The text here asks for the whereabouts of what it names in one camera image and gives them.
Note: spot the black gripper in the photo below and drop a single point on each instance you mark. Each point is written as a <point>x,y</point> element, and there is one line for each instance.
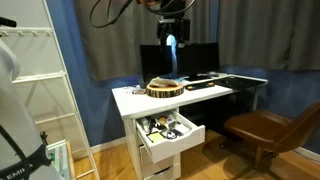
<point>173,28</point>

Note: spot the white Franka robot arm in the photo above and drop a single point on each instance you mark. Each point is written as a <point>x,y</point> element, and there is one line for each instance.
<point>13,110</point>

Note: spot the yellow box in drawer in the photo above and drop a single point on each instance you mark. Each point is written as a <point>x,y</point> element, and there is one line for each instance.
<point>156,137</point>

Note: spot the white open drawer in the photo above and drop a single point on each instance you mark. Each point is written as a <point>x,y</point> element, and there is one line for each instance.
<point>176,141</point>

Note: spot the white drawer unit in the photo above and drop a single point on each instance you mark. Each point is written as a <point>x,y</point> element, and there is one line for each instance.
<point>131,140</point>

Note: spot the black monitor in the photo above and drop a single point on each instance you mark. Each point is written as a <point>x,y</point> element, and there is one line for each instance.
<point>200,58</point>
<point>153,63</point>

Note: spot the teal cloth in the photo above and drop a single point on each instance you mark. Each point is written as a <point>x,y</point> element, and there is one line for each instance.
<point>180,80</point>

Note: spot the grey crumpled cloth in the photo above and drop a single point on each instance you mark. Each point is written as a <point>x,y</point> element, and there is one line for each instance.
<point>161,82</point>

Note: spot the round wood slab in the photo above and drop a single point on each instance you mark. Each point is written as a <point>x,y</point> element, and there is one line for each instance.
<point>165,92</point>

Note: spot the black keypad coloured keys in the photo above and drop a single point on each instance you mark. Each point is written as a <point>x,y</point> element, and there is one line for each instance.
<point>199,86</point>

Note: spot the patterned card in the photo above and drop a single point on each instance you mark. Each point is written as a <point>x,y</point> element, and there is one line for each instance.
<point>139,91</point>

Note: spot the white desk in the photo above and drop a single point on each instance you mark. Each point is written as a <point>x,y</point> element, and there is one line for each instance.
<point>140,105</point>

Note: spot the black desk mat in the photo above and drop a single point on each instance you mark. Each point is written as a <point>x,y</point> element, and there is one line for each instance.
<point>238,82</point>

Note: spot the yellowish tape roll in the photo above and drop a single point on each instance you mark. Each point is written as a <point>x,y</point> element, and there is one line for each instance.
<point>162,121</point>

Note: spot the metal tin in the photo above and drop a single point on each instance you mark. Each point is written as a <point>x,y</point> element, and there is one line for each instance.
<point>181,128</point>

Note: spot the black earphones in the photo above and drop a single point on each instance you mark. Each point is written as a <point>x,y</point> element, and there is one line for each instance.
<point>170,135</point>

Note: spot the brown leather chair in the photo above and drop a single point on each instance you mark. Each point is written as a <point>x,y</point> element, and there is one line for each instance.
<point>263,128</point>

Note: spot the white ladder shelf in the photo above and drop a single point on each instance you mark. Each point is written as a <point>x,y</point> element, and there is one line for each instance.
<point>40,77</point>

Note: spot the white storage box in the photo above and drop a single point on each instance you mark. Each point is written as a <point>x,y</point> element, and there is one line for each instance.
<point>60,160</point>

